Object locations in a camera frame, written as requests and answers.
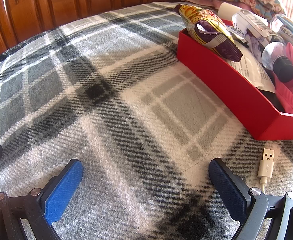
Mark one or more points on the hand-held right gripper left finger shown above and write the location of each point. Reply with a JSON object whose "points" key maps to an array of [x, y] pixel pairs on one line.
{"points": [[61, 195]]}

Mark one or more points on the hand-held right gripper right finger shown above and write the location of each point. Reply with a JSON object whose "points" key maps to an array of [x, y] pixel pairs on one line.
{"points": [[227, 192]]}

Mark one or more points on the red box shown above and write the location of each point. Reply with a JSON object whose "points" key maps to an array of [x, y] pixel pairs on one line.
{"points": [[224, 85]]}

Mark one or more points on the grey plaid blanket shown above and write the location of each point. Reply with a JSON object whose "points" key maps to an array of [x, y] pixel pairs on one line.
{"points": [[136, 105]]}

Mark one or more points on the white printed packet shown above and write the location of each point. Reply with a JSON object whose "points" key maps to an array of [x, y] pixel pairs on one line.
{"points": [[249, 70]]}

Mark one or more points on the clear bottle with black cap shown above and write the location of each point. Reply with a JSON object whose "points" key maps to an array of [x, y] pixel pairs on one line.
{"points": [[274, 55]]}

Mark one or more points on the white blue-print packet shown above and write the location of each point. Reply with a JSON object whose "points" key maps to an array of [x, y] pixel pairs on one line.
{"points": [[252, 43]]}

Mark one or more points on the yellow purple snack packet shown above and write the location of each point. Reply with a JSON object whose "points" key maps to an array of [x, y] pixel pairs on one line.
{"points": [[206, 30]]}

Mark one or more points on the blue white packet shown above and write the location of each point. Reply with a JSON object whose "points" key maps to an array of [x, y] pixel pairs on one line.
{"points": [[292, 36]]}

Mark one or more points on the clear bottle with white label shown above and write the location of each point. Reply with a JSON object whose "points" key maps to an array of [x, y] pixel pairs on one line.
{"points": [[254, 21]]}

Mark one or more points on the wooden headboard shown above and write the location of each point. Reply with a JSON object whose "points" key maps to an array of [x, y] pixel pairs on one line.
{"points": [[86, 0]]}

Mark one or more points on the white paper roll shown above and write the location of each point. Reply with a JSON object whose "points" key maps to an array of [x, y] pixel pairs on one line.
{"points": [[226, 8]]}

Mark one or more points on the pink pillow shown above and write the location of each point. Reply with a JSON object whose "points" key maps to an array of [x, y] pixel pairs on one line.
{"points": [[204, 1]]}

